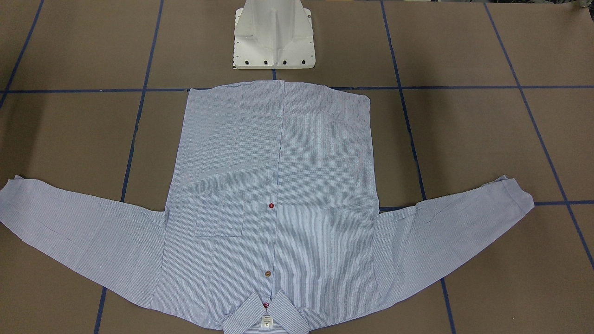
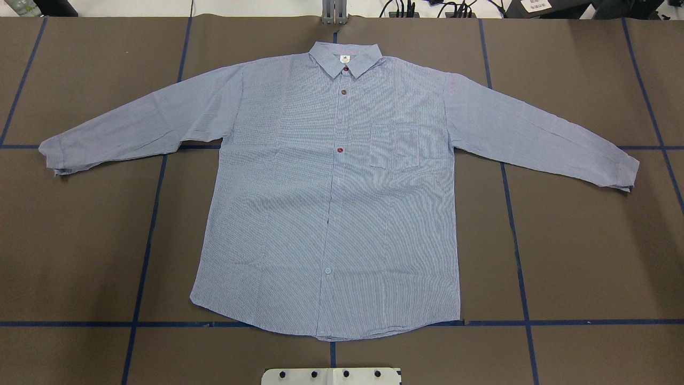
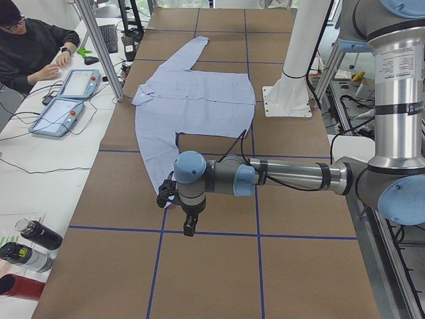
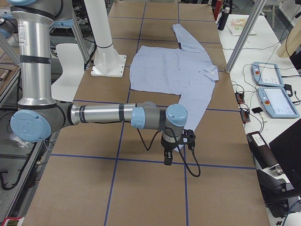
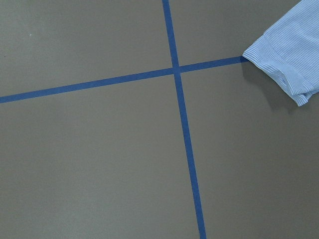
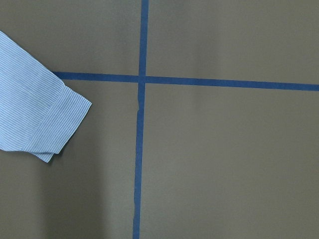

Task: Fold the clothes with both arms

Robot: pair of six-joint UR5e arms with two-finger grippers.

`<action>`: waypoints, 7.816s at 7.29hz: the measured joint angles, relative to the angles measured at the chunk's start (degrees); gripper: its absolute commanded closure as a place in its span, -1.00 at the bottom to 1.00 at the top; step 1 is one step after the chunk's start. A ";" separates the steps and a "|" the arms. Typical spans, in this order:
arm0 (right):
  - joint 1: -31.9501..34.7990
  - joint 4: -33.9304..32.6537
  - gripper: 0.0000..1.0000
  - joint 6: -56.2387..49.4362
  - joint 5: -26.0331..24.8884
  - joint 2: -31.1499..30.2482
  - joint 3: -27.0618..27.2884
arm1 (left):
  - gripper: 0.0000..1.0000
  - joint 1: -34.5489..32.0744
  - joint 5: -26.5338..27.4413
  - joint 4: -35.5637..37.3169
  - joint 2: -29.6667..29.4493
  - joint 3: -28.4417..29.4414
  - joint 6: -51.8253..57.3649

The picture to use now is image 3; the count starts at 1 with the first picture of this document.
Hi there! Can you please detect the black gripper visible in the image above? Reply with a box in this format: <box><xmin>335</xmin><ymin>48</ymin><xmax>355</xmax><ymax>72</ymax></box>
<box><xmin>179</xmin><ymin>193</ymin><xmax>206</xmax><ymax>237</ymax></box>

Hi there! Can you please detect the light blue striped shirt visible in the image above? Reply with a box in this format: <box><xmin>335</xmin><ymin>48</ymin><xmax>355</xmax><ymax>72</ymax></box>
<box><xmin>131</xmin><ymin>36</ymin><xmax>256</xmax><ymax>189</ymax></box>

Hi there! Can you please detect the black water bottle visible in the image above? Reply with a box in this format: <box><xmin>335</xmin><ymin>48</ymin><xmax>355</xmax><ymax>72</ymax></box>
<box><xmin>15</xmin><ymin>219</ymin><xmax>62</xmax><ymax>251</ymax></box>

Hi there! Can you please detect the grey black-lidded bottle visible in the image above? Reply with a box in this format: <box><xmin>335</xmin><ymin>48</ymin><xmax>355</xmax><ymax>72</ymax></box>
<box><xmin>1</xmin><ymin>242</ymin><xmax>53</xmax><ymax>272</ymax></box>

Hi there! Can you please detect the lower teach pendant tablet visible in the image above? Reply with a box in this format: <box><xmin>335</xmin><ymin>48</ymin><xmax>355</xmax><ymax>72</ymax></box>
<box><xmin>29</xmin><ymin>98</ymin><xmax>84</xmax><ymax>138</ymax></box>

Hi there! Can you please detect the teach pendant tablet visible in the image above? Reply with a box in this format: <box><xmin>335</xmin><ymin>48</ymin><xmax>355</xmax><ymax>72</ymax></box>
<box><xmin>29</xmin><ymin>98</ymin><xmax>84</xmax><ymax>138</ymax></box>
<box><xmin>57</xmin><ymin>69</ymin><xmax>102</xmax><ymax>100</ymax></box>

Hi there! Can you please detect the upper teach pendant tablet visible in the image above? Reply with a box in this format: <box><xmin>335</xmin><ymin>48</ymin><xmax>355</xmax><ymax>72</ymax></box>
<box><xmin>57</xmin><ymin>69</ymin><xmax>102</xmax><ymax>100</ymax></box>

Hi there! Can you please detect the red cylinder bottle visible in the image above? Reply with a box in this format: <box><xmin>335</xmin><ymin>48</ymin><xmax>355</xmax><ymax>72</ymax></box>
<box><xmin>1</xmin><ymin>274</ymin><xmax>45</xmax><ymax>301</ymax></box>

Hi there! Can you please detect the white chair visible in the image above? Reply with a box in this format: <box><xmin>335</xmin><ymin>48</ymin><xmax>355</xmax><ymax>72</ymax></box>
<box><xmin>333</xmin><ymin>136</ymin><xmax>375</xmax><ymax>162</ymax></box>

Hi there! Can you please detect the black keyboard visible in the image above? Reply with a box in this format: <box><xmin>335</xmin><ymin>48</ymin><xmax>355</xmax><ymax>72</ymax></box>
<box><xmin>99</xmin><ymin>24</ymin><xmax>118</xmax><ymax>53</ymax></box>

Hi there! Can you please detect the seated person in black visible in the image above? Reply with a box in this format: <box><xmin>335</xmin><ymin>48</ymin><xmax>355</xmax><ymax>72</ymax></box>
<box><xmin>1</xmin><ymin>1</ymin><xmax>80</xmax><ymax>94</ymax></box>

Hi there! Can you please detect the aluminium frame post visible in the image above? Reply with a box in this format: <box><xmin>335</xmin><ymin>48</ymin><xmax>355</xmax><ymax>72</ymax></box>
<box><xmin>75</xmin><ymin>0</ymin><xmax>124</xmax><ymax>102</ymax></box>

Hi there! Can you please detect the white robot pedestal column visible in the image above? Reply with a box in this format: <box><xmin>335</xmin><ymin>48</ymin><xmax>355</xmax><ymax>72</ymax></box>
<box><xmin>262</xmin><ymin>0</ymin><xmax>333</xmax><ymax>118</ymax></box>

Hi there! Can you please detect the green handled tool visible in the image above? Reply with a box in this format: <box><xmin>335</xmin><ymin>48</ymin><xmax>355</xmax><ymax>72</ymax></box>
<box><xmin>76</xmin><ymin>47</ymin><xmax>92</xmax><ymax>59</ymax></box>

